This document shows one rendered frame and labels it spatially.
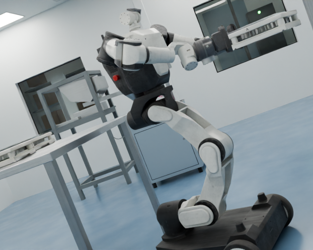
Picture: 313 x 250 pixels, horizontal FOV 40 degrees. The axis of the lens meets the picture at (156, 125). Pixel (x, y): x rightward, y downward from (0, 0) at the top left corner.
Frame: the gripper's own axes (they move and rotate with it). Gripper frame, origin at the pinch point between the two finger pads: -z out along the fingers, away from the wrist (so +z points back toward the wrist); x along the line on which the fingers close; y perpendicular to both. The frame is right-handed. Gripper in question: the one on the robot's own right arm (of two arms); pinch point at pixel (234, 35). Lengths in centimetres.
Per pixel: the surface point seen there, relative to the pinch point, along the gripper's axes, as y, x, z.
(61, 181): 22, 29, 91
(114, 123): -52, 17, 72
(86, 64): -534, -87, 141
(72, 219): 23, 45, 93
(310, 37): -485, 18, -206
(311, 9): -18.5, 1.7, -43.0
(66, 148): 12, 17, 87
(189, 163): -246, 88, 43
